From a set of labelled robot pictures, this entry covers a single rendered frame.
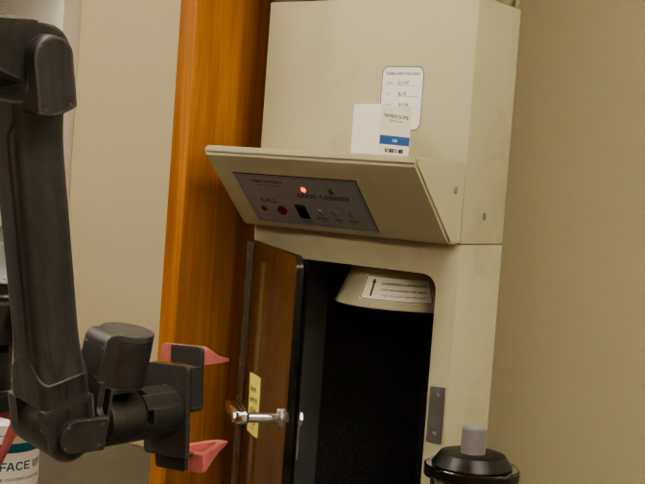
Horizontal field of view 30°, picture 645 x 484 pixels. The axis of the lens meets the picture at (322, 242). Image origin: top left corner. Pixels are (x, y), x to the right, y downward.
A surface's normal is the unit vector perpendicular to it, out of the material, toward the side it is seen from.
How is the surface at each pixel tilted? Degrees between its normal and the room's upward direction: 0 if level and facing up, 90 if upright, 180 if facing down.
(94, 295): 90
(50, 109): 99
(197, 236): 90
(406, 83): 90
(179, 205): 90
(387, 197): 135
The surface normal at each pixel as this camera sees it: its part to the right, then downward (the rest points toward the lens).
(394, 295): -0.14, -0.36
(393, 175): -0.47, 0.70
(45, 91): 0.72, 0.25
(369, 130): -0.77, -0.02
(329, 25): -0.58, 0.00
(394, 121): 0.63, 0.09
